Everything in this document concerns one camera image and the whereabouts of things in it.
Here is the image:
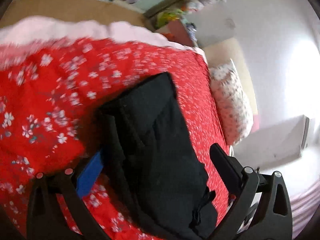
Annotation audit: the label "stack of stuffed toys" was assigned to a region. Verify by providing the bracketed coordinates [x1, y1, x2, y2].
[155, 0, 225, 29]

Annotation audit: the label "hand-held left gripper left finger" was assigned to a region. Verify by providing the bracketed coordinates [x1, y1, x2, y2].
[26, 146, 110, 240]

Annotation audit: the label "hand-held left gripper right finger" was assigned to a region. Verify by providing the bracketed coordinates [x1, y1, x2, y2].
[209, 143, 293, 240]

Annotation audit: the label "cluttered nightstand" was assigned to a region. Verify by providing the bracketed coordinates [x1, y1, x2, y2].
[155, 20, 198, 48]

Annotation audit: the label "floral print pillow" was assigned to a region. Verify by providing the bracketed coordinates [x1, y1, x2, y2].
[209, 59, 254, 145]

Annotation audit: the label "white air conditioner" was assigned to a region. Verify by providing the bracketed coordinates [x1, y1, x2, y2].
[234, 114, 310, 167]

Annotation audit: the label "pink striped curtain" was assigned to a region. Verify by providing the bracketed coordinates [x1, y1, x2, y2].
[291, 180, 320, 238]

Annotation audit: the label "black pants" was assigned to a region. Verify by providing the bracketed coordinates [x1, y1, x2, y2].
[96, 72, 218, 240]

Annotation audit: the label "red floral blanket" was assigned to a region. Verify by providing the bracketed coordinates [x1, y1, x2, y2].
[0, 36, 234, 240]

